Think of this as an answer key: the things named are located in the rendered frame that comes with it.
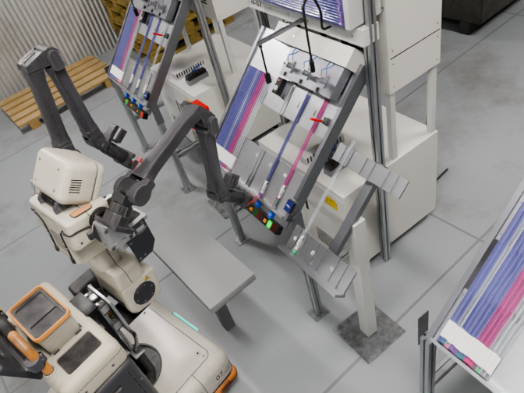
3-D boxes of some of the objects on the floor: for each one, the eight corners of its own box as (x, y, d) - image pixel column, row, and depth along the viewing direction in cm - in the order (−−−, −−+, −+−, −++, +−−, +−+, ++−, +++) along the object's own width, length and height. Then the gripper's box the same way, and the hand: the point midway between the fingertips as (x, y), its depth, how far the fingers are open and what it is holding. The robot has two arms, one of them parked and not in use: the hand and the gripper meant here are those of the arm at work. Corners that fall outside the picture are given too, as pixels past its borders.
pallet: (97, 61, 558) (93, 53, 551) (125, 81, 505) (121, 72, 498) (1, 110, 520) (-5, 101, 513) (21, 136, 467) (15, 128, 460)
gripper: (222, 196, 218) (247, 201, 229) (234, 208, 211) (260, 212, 222) (228, 183, 217) (253, 189, 227) (240, 194, 210) (266, 199, 220)
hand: (255, 200), depth 224 cm, fingers closed
